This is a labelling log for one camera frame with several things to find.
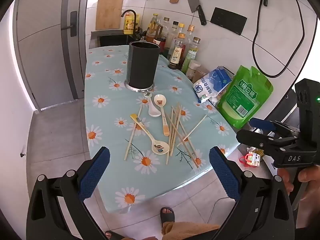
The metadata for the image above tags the black cap bottle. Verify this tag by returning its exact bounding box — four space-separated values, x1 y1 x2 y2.
170 21 179 55

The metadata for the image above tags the person's brown clothing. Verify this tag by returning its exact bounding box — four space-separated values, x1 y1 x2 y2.
162 221 220 240

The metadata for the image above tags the green label bottle gold cap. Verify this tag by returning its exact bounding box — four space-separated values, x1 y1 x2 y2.
180 37 201 74

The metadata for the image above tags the white spoon green dinosaur print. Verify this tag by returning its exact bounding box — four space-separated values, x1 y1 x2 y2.
144 92 162 117

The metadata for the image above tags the red yellow packet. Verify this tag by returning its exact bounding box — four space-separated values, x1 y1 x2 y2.
240 151 262 168

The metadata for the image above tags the brown spice jar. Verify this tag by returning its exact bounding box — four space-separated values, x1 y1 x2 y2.
192 67 210 83

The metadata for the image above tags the black faucet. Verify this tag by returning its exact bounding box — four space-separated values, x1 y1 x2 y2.
121 9 140 39

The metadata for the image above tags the black power cable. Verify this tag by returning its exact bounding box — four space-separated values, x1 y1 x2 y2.
252 0 305 78

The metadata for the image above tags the black sink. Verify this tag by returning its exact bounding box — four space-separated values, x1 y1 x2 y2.
89 30 140 49

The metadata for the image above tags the cream spoon bear print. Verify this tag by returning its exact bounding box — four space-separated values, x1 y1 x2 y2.
154 94 171 137

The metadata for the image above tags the black utensil holder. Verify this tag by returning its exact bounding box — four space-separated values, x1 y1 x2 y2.
124 41 160 92

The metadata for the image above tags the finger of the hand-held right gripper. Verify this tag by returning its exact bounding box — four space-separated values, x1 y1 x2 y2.
236 129 298 155
249 117 300 133

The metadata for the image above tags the tall clear bottle gold cap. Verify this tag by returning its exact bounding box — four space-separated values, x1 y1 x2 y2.
186 24 196 45

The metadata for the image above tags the yellow oil bottle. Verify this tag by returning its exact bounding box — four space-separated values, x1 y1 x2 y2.
123 13 140 35

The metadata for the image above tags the grey door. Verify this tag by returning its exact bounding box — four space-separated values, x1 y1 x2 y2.
14 0 87 112

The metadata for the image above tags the blue white salt bag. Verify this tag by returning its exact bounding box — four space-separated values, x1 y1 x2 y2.
192 66 234 104

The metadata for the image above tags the wooden cutting board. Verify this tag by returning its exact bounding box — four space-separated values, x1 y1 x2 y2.
95 0 123 31

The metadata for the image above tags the green sugar bag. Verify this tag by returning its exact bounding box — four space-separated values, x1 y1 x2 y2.
216 65 274 130

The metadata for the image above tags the daisy printed tablecloth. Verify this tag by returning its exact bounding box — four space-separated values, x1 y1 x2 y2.
84 44 240 214

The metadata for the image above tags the person's foot in black sandal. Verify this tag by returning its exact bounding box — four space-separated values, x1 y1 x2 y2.
160 207 175 233

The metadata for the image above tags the small sauce bottle gold cap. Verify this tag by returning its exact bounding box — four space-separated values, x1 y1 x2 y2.
168 32 187 70

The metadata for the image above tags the pile of wooden chopsticks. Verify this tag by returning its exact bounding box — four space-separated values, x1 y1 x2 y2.
124 102 208 168

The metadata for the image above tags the cream spoon cartoon boy print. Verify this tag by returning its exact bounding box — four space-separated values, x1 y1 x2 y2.
130 114 170 155

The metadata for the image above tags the black wall panel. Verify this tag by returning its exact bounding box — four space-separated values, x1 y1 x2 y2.
210 7 248 35

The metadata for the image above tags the olive oil bottle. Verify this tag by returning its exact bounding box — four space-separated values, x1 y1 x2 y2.
146 13 162 43

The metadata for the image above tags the person's right hand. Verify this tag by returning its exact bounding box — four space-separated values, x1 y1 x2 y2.
277 165 320 196

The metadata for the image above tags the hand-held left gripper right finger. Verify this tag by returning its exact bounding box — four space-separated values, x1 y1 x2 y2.
209 146 295 240

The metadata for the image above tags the grey floor cable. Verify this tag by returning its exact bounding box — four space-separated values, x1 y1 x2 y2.
207 197 230 223

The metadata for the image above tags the white lid spice jar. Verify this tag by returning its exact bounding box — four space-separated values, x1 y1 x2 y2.
185 60 201 80

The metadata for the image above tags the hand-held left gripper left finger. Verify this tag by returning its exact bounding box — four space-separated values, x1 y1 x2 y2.
26 146 111 240

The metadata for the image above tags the black door handle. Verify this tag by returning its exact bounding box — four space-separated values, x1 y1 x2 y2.
61 10 78 37

